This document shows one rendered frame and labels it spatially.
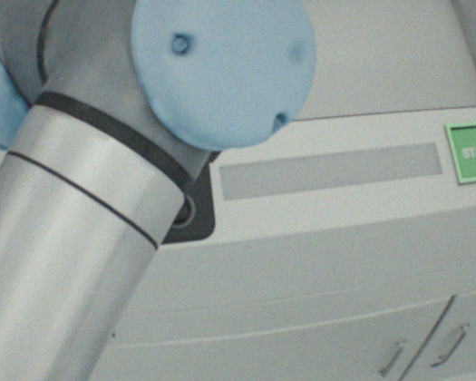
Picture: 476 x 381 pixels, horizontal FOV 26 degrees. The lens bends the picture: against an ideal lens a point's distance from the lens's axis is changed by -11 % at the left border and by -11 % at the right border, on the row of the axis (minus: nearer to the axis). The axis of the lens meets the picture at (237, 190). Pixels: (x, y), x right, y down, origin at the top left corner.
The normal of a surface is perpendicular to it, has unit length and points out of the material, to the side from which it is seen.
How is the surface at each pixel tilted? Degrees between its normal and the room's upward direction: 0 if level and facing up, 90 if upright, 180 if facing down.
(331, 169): 0
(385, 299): 90
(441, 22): 0
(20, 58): 69
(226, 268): 90
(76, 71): 30
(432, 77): 0
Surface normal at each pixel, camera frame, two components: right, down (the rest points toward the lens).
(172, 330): 0.15, 0.89
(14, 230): -0.18, -0.32
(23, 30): -0.75, -0.11
